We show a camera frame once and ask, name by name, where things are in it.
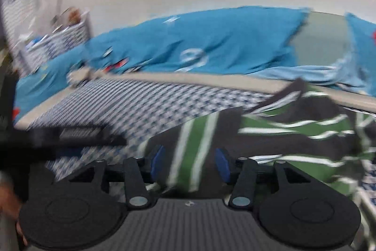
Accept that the blue airplane print quilt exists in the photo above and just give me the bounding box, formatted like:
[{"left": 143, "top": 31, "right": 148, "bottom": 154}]
[{"left": 13, "top": 5, "right": 309, "bottom": 125}]

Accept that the grey-green pillow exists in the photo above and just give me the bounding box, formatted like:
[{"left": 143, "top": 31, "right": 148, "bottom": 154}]
[{"left": 294, "top": 11, "right": 353, "bottom": 66}]

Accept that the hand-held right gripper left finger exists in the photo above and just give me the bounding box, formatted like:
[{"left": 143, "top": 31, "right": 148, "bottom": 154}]
[{"left": 69, "top": 145, "right": 165, "bottom": 209}]

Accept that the light blue cloth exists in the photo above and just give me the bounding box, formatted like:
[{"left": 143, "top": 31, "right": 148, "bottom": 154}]
[{"left": 258, "top": 54, "right": 376, "bottom": 96}]

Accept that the green grey striped t-shirt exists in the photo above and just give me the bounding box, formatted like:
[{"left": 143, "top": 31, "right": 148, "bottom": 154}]
[{"left": 133, "top": 79, "right": 376, "bottom": 204}]

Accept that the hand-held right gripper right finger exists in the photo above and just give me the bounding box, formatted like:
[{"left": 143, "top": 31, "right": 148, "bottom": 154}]
[{"left": 214, "top": 147, "right": 316, "bottom": 209}]

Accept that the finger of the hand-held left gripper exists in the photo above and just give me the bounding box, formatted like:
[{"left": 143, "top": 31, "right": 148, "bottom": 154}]
[{"left": 29, "top": 124, "right": 127, "bottom": 149}]

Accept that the white perforated plastic basket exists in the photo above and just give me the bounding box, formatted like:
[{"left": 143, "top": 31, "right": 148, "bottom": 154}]
[{"left": 19, "top": 8, "right": 91, "bottom": 75}]

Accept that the person's left hand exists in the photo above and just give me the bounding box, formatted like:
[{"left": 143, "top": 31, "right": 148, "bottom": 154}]
[{"left": 0, "top": 180, "right": 27, "bottom": 246}]

